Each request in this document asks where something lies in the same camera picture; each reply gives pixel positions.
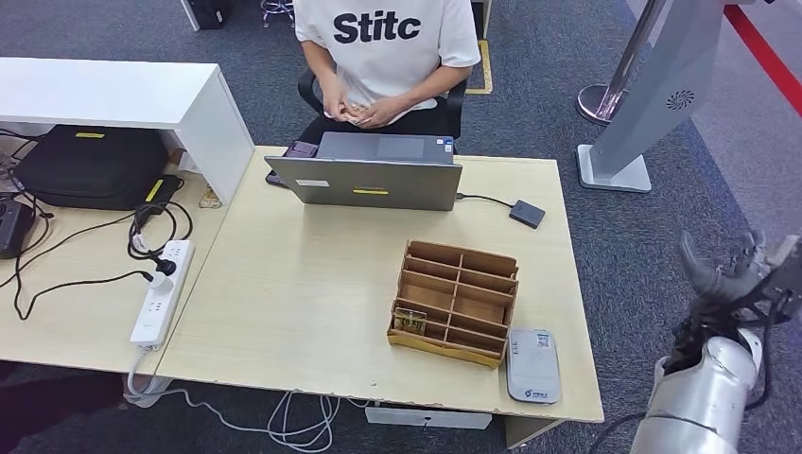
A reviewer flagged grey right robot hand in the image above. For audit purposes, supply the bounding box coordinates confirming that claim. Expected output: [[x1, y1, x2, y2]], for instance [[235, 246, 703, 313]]
[[678, 228, 770, 304]]

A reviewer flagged person's left hand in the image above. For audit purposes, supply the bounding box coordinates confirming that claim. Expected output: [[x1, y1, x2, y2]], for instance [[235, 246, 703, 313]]
[[357, 94, 409, 130]]

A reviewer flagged person's right hand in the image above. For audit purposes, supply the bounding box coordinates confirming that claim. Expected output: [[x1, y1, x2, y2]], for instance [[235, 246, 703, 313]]
[[319, 87, 354, 124]]

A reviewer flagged person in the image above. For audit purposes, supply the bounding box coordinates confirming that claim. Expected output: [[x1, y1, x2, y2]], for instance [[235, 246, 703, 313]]
[[292, 0, 482, 155]]

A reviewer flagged grey card reader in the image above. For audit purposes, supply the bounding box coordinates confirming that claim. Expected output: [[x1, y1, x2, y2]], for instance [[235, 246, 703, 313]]
[[506, 326, 563, 406]]

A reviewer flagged black office chair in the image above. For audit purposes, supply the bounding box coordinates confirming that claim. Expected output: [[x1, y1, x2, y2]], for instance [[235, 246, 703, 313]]
[[297, 65, 470, 142]]

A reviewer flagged dark phone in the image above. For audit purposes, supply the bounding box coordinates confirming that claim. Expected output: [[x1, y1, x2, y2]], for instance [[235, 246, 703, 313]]
[[266, 140, 320, 189]]

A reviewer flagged grey laptop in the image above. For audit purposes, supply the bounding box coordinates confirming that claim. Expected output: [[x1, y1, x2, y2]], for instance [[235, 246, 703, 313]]
[[264, 131, 465, 213]]

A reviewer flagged chrome stool base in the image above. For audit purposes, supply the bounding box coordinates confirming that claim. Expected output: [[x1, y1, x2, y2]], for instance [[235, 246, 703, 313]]
[[259, 0, 296, 27]]

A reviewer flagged black cabinet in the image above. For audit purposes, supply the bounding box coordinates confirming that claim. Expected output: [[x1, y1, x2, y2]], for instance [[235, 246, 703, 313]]
[[180, 0, 232, 31]]

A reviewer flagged small black USB box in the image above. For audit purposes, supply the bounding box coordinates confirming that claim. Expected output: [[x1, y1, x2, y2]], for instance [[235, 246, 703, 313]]
[[508, 199, 548, 231]]

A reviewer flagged cardboard divided organizer box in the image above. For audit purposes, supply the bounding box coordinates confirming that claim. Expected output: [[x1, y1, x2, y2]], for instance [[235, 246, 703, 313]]
[[386, 239, 520, 370]]

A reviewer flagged black adapter with yellow label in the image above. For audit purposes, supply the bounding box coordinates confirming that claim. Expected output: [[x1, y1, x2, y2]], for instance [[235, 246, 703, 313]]
[[140, 175, 184, 211]]

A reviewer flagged white desk shelf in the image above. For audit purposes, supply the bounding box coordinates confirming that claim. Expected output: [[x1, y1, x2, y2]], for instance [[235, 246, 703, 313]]
[[0, 57, 255, 207]]

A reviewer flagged grey kiosk stand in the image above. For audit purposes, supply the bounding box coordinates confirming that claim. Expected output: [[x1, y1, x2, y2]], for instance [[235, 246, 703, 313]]
[[576, 0, 731, 194]]

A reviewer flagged black carrying case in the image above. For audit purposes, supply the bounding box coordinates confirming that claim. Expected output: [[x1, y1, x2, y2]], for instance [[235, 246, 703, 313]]
[[13, 125, 170, 211]]

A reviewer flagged white power strip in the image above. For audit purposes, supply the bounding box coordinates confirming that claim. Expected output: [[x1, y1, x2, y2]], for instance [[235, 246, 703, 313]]
[[128, 239, 196, 352]]

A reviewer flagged black desktop device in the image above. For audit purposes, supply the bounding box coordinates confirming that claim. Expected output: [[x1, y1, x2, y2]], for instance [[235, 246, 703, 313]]
[[0, 199, 36, 261]]

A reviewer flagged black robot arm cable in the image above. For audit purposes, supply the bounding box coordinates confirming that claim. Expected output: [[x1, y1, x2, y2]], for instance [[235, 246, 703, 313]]
[[745, 294, 782, 411]]

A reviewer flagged thin black USB cable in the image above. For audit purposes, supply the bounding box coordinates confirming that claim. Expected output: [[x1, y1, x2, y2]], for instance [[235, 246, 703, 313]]
[[457, 192, 515, 209]]

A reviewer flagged chrome stanchion post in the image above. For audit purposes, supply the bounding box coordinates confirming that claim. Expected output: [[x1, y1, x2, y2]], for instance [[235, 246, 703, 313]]
[[576, 0, 669, 127]]

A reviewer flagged black looped cable with plug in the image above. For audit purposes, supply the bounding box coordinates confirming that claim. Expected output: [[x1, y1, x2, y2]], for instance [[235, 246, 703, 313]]
[[125, 200, 194, 278]]

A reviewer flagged long black cable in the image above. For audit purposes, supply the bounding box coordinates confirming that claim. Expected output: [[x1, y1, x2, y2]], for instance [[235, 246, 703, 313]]
[[10, 269, 156, 323]]

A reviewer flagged tangled black cable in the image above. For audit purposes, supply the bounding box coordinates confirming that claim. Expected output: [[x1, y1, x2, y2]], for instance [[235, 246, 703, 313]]
[[0, 128, 56, 252]]

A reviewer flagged white power strip cable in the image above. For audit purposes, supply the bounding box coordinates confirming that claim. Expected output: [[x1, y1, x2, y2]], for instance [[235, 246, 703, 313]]
[[123, 347, 371, 454]]

